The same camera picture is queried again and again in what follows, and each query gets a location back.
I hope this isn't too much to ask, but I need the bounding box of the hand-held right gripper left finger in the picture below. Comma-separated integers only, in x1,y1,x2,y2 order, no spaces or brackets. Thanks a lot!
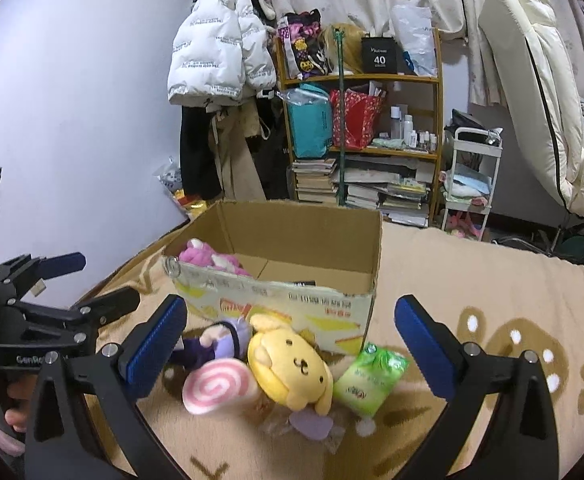
24,294,189,480

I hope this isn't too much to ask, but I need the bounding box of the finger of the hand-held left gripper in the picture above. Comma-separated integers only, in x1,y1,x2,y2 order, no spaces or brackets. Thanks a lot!
0,252,87,287
69,287,141,327

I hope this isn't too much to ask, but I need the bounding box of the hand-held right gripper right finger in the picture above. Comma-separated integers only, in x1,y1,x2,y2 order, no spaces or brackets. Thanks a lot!
394,295,560,480

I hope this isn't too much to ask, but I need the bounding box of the purple plush doll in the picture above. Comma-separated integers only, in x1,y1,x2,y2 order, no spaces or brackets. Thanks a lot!
169,316,253,368

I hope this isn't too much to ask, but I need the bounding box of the green tissue packet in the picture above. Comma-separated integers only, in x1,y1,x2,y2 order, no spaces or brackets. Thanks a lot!
333,342,410,418

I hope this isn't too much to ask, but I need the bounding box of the pink swirl lollipop plush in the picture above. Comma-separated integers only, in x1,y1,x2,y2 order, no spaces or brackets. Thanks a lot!
182,358,260,417

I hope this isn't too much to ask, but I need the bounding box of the yellow dog plush toy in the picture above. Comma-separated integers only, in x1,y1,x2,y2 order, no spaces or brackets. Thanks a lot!
247,312,333,417

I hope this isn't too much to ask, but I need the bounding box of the purple heart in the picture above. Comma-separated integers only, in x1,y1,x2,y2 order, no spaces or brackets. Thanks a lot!
262,400,347,453

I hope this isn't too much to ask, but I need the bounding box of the printed cardboard box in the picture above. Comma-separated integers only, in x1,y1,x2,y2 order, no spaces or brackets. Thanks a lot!
162,200,383,356

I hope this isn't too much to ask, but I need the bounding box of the person's left hand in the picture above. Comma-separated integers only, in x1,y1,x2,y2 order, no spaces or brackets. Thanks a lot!
0,367,40,436

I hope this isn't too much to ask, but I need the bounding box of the beige flower printed blanket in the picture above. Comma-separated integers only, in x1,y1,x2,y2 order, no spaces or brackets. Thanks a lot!
86,225,584,480

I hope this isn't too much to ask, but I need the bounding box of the pink plush toy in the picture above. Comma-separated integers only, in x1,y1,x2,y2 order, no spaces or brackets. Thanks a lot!
179,239,253,277

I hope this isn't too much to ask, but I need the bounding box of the pile of colourful packets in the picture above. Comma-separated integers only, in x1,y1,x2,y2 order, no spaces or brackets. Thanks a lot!
154,160,207,218

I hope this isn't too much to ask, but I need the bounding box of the pile of books and papers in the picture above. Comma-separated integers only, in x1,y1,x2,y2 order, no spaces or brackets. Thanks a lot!
344,155,435,226

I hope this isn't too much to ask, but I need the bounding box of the black hanging garment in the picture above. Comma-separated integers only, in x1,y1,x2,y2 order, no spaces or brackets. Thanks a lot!
179,95,293,202

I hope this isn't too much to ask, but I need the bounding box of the white rolling cart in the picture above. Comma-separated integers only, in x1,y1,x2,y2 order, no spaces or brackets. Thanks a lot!
439,127,504,241

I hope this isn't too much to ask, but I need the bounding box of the beige canvas bag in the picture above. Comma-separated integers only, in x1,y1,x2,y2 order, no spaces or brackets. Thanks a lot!
209,102,267,203

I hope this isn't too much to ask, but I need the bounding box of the stack of books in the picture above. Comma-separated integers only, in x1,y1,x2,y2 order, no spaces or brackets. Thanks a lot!
292,157,340,205

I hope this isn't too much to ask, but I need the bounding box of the green pole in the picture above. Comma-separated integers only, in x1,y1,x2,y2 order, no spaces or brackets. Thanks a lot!
333,27,349,207

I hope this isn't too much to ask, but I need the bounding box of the row of cosmetic bottles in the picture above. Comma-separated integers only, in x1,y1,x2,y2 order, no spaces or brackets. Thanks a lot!
384,105,440,153

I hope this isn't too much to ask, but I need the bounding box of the black pouch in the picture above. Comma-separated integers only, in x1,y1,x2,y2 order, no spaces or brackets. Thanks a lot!
451,109,493,134

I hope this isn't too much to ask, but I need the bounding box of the red patterned bag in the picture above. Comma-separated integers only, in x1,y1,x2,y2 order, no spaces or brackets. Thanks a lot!
329,87,385,150

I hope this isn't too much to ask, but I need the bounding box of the teal bag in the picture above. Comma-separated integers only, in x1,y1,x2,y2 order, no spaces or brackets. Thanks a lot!
287,85,333,158

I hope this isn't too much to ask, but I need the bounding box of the white puffer jacket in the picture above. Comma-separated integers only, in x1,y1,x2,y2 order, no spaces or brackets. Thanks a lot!
168,0,279,107

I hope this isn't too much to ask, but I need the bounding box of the wooden shelf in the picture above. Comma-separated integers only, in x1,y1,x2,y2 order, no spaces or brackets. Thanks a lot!
274,27,445,226

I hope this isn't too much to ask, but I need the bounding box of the black box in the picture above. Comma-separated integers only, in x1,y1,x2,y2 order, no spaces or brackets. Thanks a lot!
361,35,403,75

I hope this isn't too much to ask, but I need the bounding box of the cream folded mattress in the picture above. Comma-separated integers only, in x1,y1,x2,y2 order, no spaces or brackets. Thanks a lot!
478,0,584,221

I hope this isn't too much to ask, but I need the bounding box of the blond wig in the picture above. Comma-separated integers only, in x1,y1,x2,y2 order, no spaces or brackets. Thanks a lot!
319,24,367,75

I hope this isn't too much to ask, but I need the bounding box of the clear plastic bag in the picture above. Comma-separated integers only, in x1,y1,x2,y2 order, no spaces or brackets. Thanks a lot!
391,5,437,77

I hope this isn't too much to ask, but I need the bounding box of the colourful printed bag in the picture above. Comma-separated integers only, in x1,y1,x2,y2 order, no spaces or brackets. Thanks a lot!
277,9,340,80

